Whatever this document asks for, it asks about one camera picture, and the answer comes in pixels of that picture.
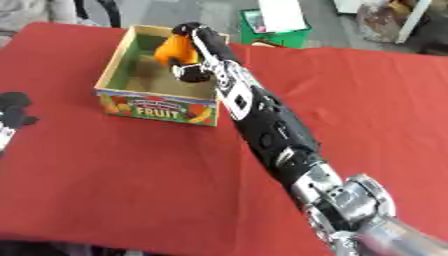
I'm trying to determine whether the tan cardboard box green inside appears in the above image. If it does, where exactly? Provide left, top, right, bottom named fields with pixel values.
left=92, top=24, right=231, bottom=128

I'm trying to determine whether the brown bag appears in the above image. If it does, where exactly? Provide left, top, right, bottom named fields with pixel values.
left=355, top=0, right=434, bottom=44

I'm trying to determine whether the orange toy fruit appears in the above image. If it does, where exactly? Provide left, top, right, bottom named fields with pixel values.
left=152, top=34, right=202, bottom=67

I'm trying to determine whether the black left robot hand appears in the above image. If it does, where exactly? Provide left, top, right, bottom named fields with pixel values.
left=0, top=91, right=42, bottom=130

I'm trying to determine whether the black chair frame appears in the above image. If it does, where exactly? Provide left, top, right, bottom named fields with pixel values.
left=71, top=0, right=123, bottom=29

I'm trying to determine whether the white paper sheet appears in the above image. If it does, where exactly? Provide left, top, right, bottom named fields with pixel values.
left=255, top=0, right=310, bottom=33

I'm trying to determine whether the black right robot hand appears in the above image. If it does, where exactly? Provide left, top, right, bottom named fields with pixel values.
left=169, top=21, right=238, bottom=84

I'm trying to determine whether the person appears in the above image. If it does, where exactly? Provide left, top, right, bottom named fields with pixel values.
left=0, top=0, right=102, bottom=33

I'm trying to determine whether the white table leg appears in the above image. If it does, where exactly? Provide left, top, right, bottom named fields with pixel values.
left=393, top=0, right=434, bottom=45

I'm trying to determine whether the green plastic bin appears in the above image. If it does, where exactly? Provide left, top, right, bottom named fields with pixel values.
left=238, top=8, right=314, bottom=50

